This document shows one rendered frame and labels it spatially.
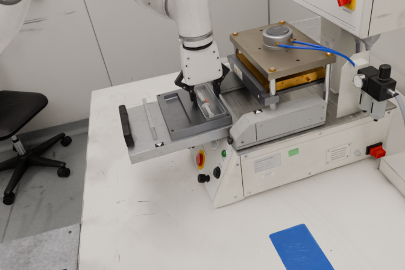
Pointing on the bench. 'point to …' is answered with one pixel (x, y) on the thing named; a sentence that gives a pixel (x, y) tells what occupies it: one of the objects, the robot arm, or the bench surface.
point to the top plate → (282, 50)
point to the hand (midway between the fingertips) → (205, 94)
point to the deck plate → (235, 99)
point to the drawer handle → (126, 126)
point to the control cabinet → (351, 15)
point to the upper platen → (314, 76)
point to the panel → (216, 159)
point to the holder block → (187, 114)
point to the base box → (302, 158)
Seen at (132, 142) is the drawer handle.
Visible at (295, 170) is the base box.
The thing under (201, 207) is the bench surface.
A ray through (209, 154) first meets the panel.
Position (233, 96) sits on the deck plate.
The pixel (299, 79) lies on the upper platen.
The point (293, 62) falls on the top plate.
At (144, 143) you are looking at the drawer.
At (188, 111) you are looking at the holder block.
